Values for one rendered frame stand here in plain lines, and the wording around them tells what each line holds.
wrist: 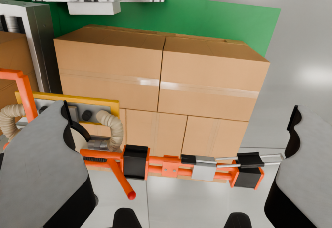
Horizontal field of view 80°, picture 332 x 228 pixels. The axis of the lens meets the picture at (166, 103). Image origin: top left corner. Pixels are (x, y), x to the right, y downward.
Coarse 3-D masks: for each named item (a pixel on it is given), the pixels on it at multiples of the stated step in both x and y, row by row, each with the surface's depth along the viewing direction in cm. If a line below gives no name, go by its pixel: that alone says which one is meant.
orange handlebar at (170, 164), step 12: (0, 72) 48; (12, 72) 49; (24, 84) 50; (24, 96) 51; (24, 108) 53; (96, 156) 61; (108, 156) 61; (120, 156) 61; (156, 156) 62; (168, 156) 63; (156, 168) 63; (168, 168) 62; (180, 168) 64; (216, 168) 61; (228, 168) 61
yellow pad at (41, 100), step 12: (36, 96) 65; (48, 96) 65; (60, 96) 65; (72, 96) 66; (36, 108) 67; (84, 108) 66; (96, 108) 66; (108, 108) 66; (84, 120) 66; (96, 120) 68
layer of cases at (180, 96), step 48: (96, 48) 110; (144, 48) 109; (192, 48) 119; (240, 48) 132; (96, 96) 125; (144, 96) 123; (192, 96) 122; (240, 96) 121; (144, 144) 142; (192, 144) 140; (240, 144) 139
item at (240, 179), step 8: (240, 168) 61; (248, 168) 61; (256, 168) 62; (232, 176) 63; (240, 176) 61; (248, 176) 60; (256, 176) 60; (232, 184) 63; (240, 184) 62; (248, 184) 62; (256, 184) 62
